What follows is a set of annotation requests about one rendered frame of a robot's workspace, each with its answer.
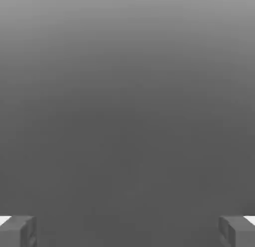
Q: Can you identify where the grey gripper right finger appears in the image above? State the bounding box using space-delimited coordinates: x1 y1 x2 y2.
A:
218 215 255 247

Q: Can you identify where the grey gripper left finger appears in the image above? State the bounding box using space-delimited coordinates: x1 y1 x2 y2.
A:
0 215 38 247

